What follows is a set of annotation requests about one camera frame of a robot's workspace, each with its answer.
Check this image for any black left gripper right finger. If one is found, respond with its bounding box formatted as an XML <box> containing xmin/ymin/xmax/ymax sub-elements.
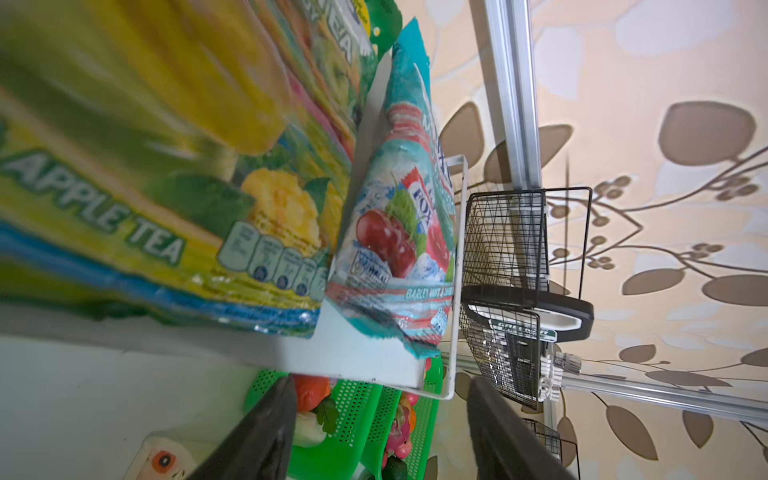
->
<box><xmin>467</xmin><ymin>377</ymin><xmax>574</xmax><ymax>479</ymax></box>

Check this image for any black wire basket back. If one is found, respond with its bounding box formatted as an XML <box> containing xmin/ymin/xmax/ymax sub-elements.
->
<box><xmin>460</xmin><ymin>189</ymin><xmax>595</xmax><ymax>407</ymax></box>

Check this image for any cream floral tote bag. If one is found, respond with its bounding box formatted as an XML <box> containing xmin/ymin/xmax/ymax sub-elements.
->
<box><xmin>124</xmin><ymin>436</ymin><xmax>198</xmax><ymax>480</ymax></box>

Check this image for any green vegetable basket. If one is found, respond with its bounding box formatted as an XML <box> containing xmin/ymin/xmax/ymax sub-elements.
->
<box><xmin>242</xmin><ymin>367</ymin><xmax>385</xmax><ymax>480</ymax></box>

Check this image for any black wire basket right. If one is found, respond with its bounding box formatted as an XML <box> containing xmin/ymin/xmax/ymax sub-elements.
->
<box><xmin>523</xmin><ymin>418</ymin><xmax>581</xmax><ymax>479</ymax></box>

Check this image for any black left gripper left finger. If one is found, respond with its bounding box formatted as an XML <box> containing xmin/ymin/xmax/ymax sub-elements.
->
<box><xmin>189</xmin><ymin>376</ymin><xmax>297</xmax><ymax>480</ymax></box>

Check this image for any red tomato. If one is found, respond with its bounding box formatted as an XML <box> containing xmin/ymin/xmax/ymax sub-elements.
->
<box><xmin>293</xmin><ymin>375</ymin><xmax>331</xmax><ymax>412</ymax></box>

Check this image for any teal fruit candy bag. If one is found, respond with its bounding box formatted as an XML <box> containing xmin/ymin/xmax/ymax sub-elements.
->
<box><xmin>326</xmin><ymin>20</ymin><xmax>457</xmax><ymax>359</ymax></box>

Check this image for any green fruit basket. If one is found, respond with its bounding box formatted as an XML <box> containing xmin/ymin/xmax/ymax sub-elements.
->
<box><xmin>356</xmin><ymin>387</ymin><xmax>439</xmax><ymax>479</ymax></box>

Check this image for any yellow green apple tea bag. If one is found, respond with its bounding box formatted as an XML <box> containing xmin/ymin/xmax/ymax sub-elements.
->
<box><xmin>1</xmin><ymin>1</ymin><xmax>402</xmax><ymax>337</ymax></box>

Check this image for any pink dragon fruit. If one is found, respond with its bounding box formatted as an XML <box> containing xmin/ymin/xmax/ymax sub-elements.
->
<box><xmin>383</xmin><ymin>393</ymin><xmax>419</xmax><ymax>464</ymax></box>

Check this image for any white shelf rack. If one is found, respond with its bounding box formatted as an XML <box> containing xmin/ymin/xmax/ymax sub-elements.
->
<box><xmin>0</xmin><ymin>47</ymin><xmax>469</xmax><ymax>401</ymax></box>

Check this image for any black wire basket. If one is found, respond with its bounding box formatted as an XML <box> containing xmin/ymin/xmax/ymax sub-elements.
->
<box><xmin>523</xmin><ymin>418</ymin><xmax>581</xmax><ymax>479</ymax></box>
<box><xmin>460</xmin><ymin>189</ymin><xmax>595</xmax><ymax>407</ymax></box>

